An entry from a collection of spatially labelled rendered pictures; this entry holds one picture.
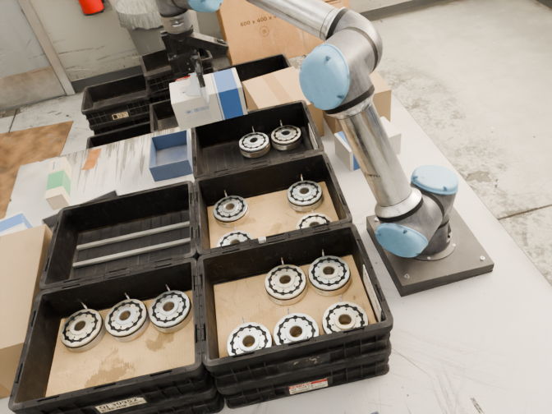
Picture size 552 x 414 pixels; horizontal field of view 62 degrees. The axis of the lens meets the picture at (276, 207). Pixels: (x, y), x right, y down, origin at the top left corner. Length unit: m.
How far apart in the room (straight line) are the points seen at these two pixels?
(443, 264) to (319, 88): 0.62
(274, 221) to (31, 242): 0.69
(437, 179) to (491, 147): 1.75
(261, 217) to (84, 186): 0.84
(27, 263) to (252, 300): 0.63
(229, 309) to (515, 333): 0.70
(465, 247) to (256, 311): 0.61
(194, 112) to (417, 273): 0.76
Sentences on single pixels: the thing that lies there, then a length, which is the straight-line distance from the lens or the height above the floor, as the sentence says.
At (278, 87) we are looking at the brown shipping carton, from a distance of 1.85.
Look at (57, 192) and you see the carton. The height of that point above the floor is 0.76.
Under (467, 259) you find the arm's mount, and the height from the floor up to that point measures 0.74.
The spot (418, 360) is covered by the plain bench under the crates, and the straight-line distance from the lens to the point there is 1.22.
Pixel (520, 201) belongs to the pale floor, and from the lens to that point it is 2.64.
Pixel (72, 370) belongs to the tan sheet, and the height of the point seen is 0.83.
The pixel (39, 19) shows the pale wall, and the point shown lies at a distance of 4.12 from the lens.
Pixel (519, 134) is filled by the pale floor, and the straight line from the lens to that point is 3.08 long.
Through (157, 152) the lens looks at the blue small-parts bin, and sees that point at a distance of 1.95.
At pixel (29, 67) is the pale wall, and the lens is 4.29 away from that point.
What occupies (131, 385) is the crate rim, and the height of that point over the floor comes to 0.93.
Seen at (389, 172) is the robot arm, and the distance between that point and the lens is 1.06.
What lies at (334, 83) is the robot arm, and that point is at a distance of 0.95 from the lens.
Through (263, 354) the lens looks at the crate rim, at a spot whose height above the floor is 0.93.
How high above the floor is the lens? 1.78
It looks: 44 degrees down
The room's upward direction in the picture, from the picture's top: 11 degrees counter-clockwise
